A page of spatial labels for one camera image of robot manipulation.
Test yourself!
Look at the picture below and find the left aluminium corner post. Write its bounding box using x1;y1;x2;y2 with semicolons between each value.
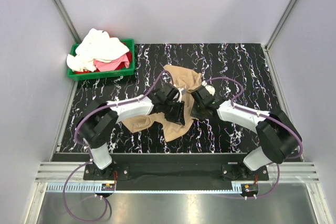
52;0;81;43

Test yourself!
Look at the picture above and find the white t-shirt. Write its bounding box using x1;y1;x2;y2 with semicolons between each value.
66;28;129;72

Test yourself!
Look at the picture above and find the beige t-shirt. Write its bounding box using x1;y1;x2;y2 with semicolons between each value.
122;65;202;142

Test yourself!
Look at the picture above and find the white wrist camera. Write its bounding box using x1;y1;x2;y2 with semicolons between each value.
201;81;215;97
174;88;186;102

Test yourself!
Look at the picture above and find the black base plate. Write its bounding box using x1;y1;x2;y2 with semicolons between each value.
83;153;269;192

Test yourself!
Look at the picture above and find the aluminium corner post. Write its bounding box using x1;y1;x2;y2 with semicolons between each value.
52;0;81;43
265;0;298;51

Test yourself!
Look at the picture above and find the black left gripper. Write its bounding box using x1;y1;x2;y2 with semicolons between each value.
162;99;185;126

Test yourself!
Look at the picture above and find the white slotted cable duct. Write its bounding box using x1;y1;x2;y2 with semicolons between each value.
46;181;259;193

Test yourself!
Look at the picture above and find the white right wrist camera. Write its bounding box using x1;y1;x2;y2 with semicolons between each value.
201;81;215;97

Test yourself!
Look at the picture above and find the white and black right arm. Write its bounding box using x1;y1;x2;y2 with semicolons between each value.
191;86;302;180

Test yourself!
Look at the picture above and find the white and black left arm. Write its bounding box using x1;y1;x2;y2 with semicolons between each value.
76;83;186;180

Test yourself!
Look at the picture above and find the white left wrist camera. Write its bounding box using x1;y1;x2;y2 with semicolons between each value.
174;88;186;102

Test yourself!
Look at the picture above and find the right aluminium corner post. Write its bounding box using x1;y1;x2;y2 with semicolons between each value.
265;0;298;51

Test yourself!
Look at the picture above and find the green plastic bin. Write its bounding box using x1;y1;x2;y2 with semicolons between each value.
67;38;136;81

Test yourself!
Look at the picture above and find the pink t-shirt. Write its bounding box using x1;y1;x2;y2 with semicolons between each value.
93;54;130;72

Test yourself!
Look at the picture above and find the aluminium rail frame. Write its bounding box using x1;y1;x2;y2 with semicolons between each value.
25;162;333;223

